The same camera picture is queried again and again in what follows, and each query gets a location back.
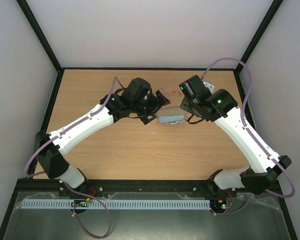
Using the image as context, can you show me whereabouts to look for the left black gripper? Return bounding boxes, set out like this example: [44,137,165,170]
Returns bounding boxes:
[132,90,171,125]

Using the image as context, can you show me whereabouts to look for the blue cleaning cloth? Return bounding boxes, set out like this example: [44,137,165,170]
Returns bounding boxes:
[158,114,185,125]

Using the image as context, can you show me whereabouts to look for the red thin frame sunglasses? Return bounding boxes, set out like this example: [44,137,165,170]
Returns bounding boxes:
[158,88,190,131]

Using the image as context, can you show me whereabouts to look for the patterned sunglasses case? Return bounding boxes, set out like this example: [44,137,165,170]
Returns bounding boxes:
[156,106,187,125]

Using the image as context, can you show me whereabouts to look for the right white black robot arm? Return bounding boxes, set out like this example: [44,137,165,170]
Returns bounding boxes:
[179,75,292,196]

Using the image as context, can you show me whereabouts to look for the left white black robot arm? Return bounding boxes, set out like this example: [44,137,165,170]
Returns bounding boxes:
[34,77,170,189]

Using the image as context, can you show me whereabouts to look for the right circuit board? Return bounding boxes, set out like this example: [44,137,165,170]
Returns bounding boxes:
[210,197,234,210]

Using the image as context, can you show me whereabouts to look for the circuit board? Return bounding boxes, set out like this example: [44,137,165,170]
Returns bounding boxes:
[70,198,93,208]
[210,197,234,210]

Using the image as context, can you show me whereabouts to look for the left circuit board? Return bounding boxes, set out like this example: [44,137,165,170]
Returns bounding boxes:
[70,198,93,208]

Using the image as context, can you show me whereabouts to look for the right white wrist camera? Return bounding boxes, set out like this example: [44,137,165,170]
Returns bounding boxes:
[203,81,215,94]

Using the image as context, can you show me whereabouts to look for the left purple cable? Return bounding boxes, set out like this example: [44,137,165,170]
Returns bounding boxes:
[24,76,127,237]

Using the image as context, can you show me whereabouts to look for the purple cable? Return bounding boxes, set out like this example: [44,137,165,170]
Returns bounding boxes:
[201,57,297,216]
[24,76,127,237]

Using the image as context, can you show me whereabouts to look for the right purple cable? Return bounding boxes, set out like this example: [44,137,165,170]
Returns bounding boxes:
[201,57,297,216]

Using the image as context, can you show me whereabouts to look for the light blue slotted cable duct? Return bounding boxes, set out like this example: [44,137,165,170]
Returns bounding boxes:
[20,199,211,210]

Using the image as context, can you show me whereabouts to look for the black aluminium frame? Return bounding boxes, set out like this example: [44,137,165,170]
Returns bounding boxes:
[0,0,299,240]

